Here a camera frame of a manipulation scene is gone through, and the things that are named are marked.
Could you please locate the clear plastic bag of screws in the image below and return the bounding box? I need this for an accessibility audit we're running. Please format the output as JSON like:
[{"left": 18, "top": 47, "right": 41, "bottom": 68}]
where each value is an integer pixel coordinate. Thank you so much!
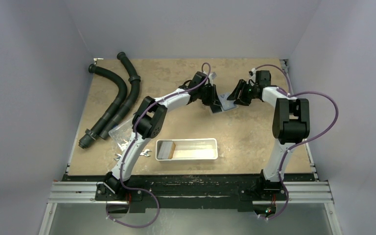
[{"left": 108, "top": 118, "right": 133, "bottom": 151}]

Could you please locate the grey credit card stack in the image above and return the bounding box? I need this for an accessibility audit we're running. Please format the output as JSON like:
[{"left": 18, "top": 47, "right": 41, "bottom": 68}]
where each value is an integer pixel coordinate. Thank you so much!
[{"left": 157, "top": 141, "right": 176, "bottom": 160}]

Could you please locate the black corrugated hose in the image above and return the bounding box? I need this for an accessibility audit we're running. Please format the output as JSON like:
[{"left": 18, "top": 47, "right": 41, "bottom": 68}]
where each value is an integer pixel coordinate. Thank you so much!
[
  {"left": 99, "top": 51, "right": 141, "bottom": 141},
  {"left": 78, "top": 63, "right": 128, "bottom": 149}
]

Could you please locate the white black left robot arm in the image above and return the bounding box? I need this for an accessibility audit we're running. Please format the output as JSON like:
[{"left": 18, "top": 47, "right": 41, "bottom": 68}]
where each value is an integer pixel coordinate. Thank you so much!
[{"left": 103, "top": 71, "right": 216, "bottom": 200}]

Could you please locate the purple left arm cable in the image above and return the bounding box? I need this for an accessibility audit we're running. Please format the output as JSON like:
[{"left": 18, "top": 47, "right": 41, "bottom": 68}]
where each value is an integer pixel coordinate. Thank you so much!
[{"left": 105, "top": 62, "right": 212, "bottom": 228}]

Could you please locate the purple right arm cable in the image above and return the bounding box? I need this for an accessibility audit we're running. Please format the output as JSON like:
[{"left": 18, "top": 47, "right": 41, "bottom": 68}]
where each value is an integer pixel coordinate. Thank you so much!
[{"left": 251, "top": 64, "right": 339, "bottom": 221}]

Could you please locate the black corrugated hose left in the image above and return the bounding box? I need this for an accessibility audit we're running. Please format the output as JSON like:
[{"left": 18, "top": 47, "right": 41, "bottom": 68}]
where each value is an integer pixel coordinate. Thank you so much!
[{"left": 78, "top": 63, "right": 128, "bottom": 149}]

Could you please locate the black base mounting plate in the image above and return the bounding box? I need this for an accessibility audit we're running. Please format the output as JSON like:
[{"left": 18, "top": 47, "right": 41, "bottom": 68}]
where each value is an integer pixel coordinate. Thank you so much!
[{"left": 62, "top": 173, "right": 315, "bottom": 213}]

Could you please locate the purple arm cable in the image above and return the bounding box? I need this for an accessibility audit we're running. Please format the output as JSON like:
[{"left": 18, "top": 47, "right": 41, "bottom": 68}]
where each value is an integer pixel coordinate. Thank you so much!
[
  {"left": 251, "top": 64, "right": 339, "bottom": 221},
  {"left": 105, "top": 62, "right": 212, "bottom": 228}
]

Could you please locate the silver open-end wrench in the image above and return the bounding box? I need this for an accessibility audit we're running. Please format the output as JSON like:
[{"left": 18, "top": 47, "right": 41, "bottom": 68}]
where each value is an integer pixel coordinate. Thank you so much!
[{"left": 114, "top": 149, "right": 152, "bottom": 161}]

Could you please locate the white rectangular tray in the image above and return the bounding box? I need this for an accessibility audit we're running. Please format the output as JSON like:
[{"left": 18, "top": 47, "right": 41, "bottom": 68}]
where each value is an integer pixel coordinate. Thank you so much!
[{"left": 155, "top": 138, "right": 218, "bottom": 162}]

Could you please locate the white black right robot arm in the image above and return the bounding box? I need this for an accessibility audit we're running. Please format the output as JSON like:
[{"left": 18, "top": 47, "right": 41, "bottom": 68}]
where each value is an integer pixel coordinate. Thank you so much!
[{"left": 227, "top": 69, "right": 310, "bottom": 199}]

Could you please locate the black corrugated hose right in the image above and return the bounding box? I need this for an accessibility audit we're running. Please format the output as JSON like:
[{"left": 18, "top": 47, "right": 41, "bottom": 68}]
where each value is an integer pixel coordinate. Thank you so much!
[{"left": 99, "top": 51, "right": 141, "bottom": 141}]

